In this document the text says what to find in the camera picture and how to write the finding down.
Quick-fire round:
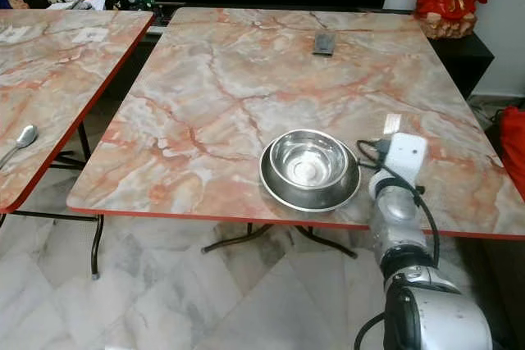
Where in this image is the silver steel fork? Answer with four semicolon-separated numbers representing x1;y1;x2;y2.
382;113;404;137

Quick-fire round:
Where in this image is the shiny steel bowl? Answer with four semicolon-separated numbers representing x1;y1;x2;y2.
268;130;350;190

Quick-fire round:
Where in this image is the shiny steel plate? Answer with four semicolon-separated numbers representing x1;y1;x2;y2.
258;145;361;212

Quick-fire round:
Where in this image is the small dark grey rectangular block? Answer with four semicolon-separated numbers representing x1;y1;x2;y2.
313;30;338;57

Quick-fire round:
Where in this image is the black television cabinet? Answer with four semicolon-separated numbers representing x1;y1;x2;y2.
429;29;496;98

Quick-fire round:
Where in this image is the red fabric object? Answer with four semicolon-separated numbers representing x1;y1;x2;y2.
498;106;525;198

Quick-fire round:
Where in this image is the silver steel spoon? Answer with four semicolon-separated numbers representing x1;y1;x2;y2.
0;125;40;170

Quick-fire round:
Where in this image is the marble pattern folding table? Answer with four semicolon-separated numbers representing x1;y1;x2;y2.
66;7;525;279
0;9;156;218

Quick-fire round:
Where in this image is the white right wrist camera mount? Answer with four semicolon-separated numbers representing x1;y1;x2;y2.
384;132;428;187

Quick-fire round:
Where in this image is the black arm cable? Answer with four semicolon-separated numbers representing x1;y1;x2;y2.
356;139;443;262

